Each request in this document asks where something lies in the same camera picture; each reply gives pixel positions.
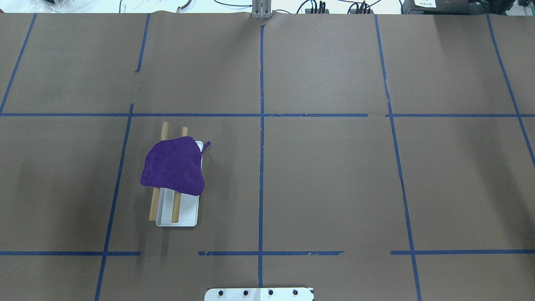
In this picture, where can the purple towel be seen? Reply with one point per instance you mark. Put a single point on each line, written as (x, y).
(175, 164)

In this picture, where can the black usb hub left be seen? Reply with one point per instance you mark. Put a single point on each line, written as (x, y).
(317, 7)

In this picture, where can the black usb hub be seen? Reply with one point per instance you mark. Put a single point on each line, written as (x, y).
(317, 7)
(359, 8)

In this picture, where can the black usb hub right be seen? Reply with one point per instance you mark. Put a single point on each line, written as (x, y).
(359, 8)

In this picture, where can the black equipment box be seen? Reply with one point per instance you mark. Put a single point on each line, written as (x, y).
(456, 7)

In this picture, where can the grey aluminium frame post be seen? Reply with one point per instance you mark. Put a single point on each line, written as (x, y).
(261, 9)

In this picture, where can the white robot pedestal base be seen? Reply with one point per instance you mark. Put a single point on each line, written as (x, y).
(260, 294)

